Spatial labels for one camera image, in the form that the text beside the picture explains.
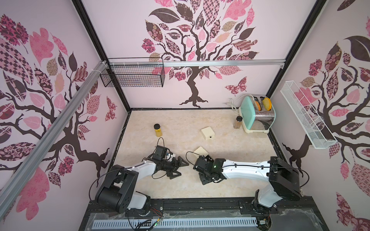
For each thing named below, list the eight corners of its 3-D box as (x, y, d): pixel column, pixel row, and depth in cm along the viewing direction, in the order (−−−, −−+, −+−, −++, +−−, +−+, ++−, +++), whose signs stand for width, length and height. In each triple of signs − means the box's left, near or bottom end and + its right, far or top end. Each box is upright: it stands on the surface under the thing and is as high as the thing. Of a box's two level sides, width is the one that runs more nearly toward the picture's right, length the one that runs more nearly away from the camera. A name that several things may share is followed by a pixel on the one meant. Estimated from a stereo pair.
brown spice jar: (234, 128, 110) (237, 120, 102) (232, 123, 113) (235, 115, 105) (239, 128, 110) (243, 120, 102) (238, 123, 113) (241, 115, 105)
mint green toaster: (243, 133, 107) (252, 116, 92) (236, 110, 123) (243, 92, 108) (267, 133, 107) (280, 116, 91) (257, 110, 123) (266, 92, 108)
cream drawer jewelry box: (206, 140, 103) (206, 138, 100) (200, 131, 108) (200, 129, 106) (214, 137, 105) (215, 134, 102) (208, 128, 110) (209, 126, 108)
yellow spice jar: (156, 136, 105) (153, 128, 97) (156, 131, 108) (154, 123, 100) (161, 136, 105) (159, 128, 97) (162, 131, 108) (160, 123, 100)
